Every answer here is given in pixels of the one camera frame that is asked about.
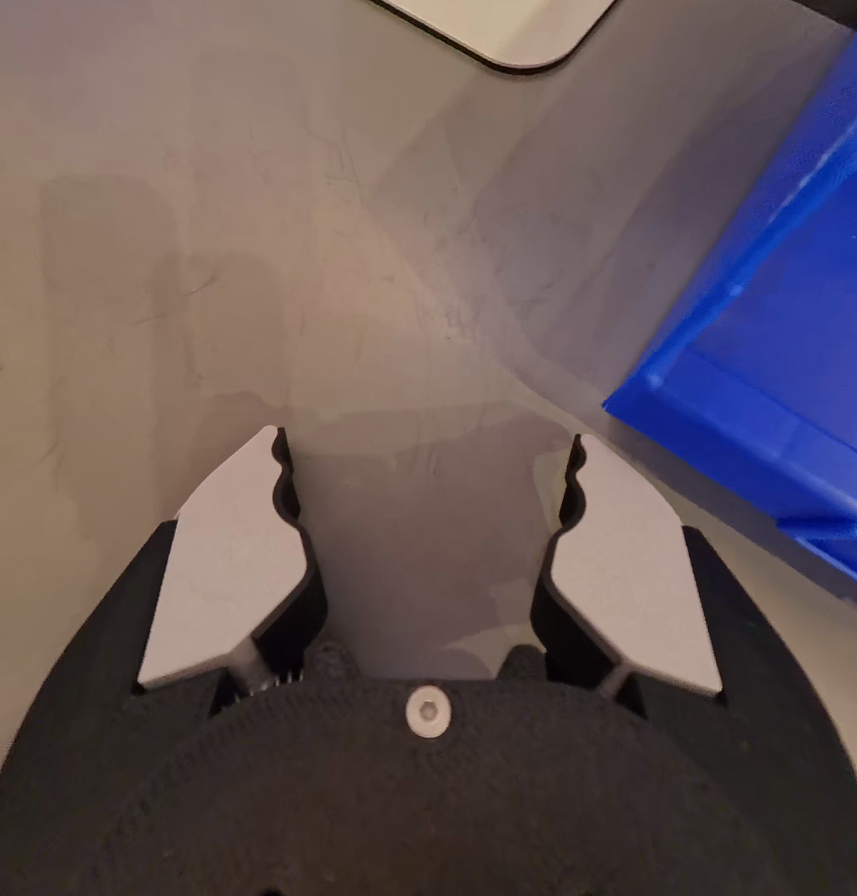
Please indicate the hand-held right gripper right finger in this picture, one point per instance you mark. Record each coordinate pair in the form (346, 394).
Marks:
(631, 581)

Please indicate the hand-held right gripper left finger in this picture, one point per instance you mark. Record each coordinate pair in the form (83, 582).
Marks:
(225, 567)

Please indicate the blue plastic bin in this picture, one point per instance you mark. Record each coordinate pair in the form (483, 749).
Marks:
(785, 350)

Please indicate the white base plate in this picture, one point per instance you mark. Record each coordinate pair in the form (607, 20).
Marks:
(512, 28)

